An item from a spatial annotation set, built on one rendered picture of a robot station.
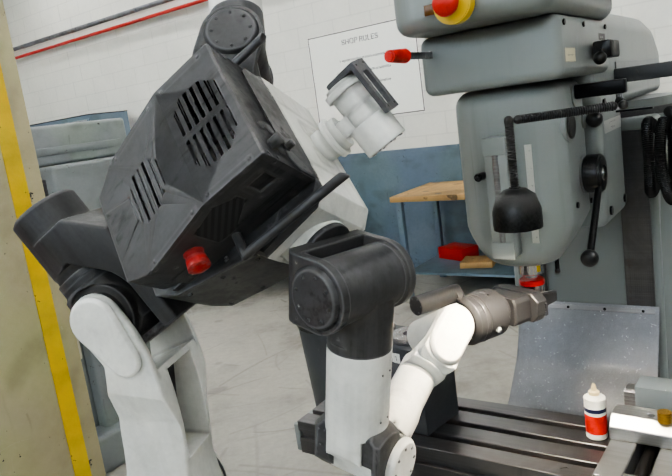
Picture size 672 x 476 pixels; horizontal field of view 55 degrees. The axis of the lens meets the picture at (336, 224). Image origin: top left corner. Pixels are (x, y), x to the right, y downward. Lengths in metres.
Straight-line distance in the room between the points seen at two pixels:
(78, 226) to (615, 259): 1.16
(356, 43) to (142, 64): 3.09
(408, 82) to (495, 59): 4.97
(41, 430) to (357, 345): 1.83
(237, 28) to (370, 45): 5.26
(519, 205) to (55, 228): 0.70
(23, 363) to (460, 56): 1.84
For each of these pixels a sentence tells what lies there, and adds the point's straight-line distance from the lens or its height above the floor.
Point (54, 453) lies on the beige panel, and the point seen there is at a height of 0.59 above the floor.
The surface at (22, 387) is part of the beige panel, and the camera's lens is 2.48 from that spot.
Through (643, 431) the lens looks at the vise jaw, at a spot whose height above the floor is 1.03.
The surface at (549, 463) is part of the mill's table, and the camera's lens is 1.33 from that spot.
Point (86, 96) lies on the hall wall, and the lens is 9.36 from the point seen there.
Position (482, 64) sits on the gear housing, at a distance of 1.11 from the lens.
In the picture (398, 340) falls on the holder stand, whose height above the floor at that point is 1.14.
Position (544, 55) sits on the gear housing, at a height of 1.67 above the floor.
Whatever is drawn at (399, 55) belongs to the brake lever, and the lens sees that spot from 1.04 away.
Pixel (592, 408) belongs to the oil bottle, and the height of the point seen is 1.01.
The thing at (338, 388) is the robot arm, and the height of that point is 1.27.
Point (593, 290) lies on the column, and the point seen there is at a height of 1.13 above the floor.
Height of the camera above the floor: 1.63
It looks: 10 degrees down
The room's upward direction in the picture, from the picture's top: 8 degrees counter-clockwise
